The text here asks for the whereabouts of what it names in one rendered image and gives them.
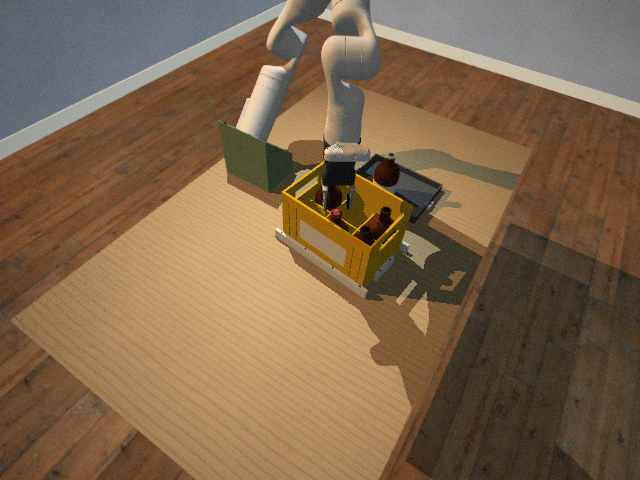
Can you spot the brown glass bottle with white label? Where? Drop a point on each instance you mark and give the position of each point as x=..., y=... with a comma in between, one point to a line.
x=387, y=173

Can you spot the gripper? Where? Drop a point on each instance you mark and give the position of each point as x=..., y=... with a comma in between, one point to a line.
x=342, y=150

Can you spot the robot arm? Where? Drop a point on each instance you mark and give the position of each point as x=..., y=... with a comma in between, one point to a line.
x=355, y=55

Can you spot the brown bottle with green label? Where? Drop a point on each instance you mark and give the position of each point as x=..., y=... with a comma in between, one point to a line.
x=336, y=215

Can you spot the yellow crate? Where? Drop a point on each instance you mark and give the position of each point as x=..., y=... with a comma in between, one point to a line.
x=306, y=222

